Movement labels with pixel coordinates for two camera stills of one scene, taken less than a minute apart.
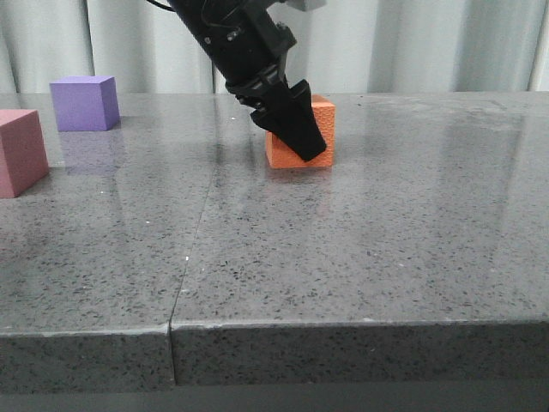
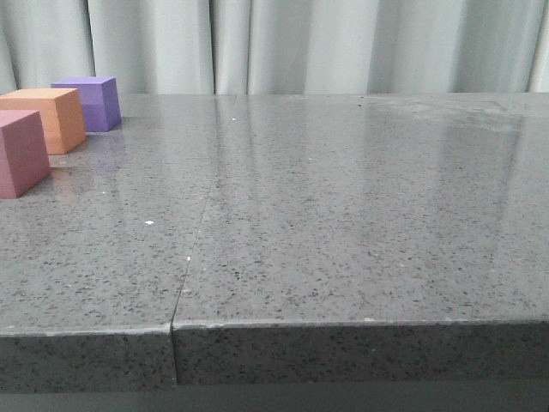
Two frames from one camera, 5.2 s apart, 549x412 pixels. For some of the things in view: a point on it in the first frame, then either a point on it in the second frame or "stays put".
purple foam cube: x=86 y=103 stays put
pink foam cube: x=23 y=156 stays put
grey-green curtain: x=346 y=46 stays put
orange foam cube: x=280 y=156 to x=61 y=112
